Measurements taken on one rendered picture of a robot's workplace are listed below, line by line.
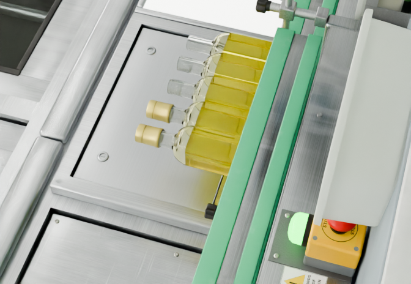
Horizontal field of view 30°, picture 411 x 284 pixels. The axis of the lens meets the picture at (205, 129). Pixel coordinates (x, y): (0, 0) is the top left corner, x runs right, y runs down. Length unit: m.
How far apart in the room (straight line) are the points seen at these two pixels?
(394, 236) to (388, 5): 0.65
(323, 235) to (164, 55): 0.74
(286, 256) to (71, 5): 0.95
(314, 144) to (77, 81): 0.62
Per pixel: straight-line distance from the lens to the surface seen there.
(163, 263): 1.42
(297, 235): 1.04
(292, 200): 1.12
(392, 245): 0.77
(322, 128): 1.19
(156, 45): 1.66
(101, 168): 1.49
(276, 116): 1.23
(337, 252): 1.02
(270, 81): 1.26
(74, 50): 1.71
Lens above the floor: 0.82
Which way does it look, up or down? 10 degrees up
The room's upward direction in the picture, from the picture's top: 76 degrees counter-clockwise
